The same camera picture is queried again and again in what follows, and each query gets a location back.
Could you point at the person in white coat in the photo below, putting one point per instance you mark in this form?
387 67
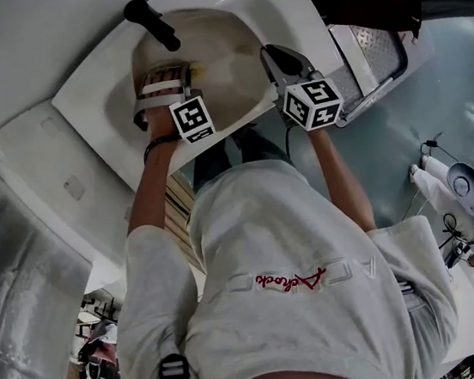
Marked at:
281 330

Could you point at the silver foil sheet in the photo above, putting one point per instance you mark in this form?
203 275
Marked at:
20 321

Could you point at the yellow sponge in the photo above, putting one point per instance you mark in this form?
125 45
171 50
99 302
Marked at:
200 68

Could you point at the person's right forearm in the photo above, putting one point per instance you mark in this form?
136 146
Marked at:
341 179

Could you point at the white sink basin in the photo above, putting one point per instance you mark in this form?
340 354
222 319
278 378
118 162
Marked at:
93 116

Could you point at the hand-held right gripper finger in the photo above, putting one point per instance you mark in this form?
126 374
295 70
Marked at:
297 57
273 71

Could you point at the black wrist band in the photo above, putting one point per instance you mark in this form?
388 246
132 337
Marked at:
157 145

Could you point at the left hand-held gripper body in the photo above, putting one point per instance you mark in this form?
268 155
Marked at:
193 120

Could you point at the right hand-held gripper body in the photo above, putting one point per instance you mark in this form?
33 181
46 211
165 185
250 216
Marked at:
312 105

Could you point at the person's blue jeans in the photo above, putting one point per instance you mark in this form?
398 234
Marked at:
257 147

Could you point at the person's left forearm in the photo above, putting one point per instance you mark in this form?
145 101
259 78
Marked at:
151 195

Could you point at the wooden slat board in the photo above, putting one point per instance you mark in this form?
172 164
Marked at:
180 218

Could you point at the metal step platform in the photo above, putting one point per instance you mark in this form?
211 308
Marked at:
374 49

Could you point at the person's left hand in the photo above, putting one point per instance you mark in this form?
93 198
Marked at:
161 122

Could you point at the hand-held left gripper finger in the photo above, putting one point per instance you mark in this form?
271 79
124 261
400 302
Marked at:
187 78

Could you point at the grey oval chair shell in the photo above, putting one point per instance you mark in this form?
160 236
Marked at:
470 188

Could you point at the black faucet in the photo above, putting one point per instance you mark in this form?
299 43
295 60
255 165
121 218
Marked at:
154 24

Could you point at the white stepped platform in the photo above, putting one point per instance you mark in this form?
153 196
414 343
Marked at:
35 167

